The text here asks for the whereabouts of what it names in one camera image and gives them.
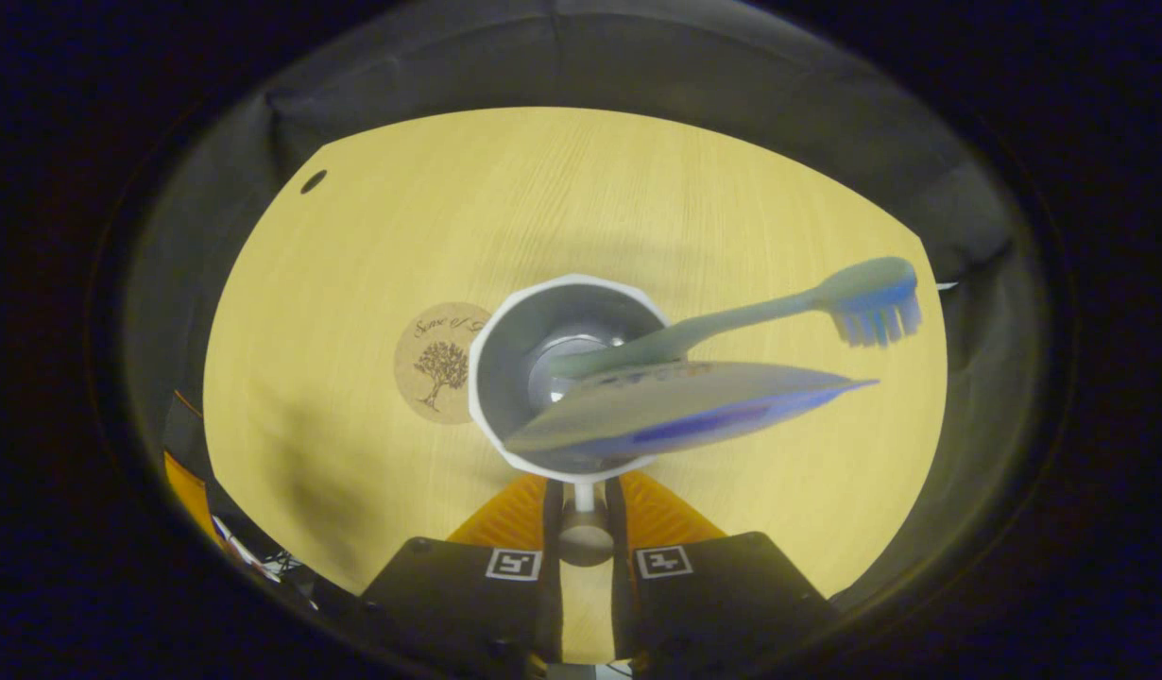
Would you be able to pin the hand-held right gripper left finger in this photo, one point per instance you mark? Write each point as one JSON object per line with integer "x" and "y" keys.
{"x": 553, "y": 519}

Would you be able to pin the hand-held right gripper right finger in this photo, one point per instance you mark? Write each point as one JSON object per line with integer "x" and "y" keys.
{"x": 617, "y": 519}

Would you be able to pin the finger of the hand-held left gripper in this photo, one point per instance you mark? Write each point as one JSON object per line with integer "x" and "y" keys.
{"x": 189, "y": 496}

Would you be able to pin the white toothpaste tube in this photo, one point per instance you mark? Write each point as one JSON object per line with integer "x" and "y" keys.
{"x": 694, "y": 406}

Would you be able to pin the round cork coaster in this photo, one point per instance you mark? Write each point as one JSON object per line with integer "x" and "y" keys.
{"x": 430, "y": 364}

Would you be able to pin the white toothbrush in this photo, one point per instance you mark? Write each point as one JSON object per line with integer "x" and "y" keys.
{"x": 732, "y": 316}

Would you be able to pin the light wooden desktop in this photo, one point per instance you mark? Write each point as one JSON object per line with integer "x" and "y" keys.
{"x": 449, "y": 208}

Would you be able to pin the black backdrop cloth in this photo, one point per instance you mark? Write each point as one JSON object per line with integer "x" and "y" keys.
{"x": 638, "y": 57}

